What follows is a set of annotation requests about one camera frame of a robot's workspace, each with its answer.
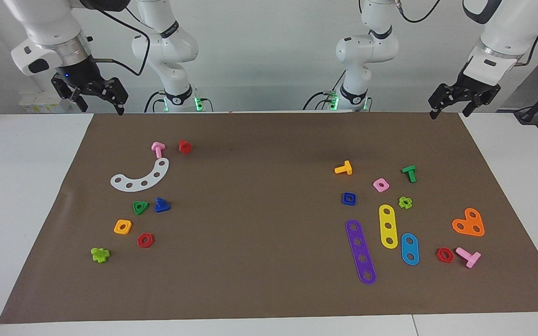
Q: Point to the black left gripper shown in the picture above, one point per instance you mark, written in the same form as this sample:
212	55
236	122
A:
477	85

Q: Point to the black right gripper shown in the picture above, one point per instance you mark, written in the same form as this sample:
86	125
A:
84	73

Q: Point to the blue triangle-head screw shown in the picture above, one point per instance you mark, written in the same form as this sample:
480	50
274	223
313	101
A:
161	206

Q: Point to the blue square nut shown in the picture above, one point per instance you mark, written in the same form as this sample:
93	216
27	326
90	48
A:
344	201

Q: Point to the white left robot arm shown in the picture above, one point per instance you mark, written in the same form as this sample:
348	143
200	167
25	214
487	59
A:
367	46

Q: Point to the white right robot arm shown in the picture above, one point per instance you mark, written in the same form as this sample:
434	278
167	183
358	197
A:
171	51

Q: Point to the pink plastic screw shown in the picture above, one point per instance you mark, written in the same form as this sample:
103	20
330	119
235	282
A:
158	148
472	258

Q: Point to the green plastic screw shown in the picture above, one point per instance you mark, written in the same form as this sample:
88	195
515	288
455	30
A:
410	171

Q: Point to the red plastic screw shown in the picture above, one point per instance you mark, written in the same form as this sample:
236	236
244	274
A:
184	147

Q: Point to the pink square nut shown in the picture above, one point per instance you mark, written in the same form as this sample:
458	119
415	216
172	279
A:
385	187

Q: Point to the lime cross nut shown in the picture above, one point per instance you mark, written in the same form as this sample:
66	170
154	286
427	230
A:
400	202

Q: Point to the green triangle nut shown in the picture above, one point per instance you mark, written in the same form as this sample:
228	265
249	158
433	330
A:
141	211

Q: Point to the orange plastic screw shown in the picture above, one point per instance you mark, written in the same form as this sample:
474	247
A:
346	168

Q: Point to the orange square nut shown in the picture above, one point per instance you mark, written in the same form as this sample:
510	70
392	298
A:
116	227

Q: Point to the red hexagon nut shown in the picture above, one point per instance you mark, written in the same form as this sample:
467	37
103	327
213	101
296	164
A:
140	242
439	256

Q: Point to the lime cross-head screw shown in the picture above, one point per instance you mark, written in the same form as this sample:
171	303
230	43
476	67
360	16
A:
99	255

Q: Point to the white power strip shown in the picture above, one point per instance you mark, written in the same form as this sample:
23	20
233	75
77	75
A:
40	102

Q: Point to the white curved five-hole plate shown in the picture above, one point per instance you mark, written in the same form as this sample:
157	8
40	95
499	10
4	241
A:
137	185

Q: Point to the orange heart three-hole plate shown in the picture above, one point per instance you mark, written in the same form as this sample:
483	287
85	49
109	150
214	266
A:
470	225

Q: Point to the yellow three-hole plate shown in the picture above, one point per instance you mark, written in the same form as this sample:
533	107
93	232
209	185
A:
387	218

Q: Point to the blue two-hole plate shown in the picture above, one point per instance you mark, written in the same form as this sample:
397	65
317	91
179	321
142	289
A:
409	248

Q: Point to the purple four-hole plate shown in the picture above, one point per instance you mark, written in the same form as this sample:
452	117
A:
361	250

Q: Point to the brown table mat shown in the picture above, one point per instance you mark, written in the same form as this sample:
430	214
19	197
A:
269	261

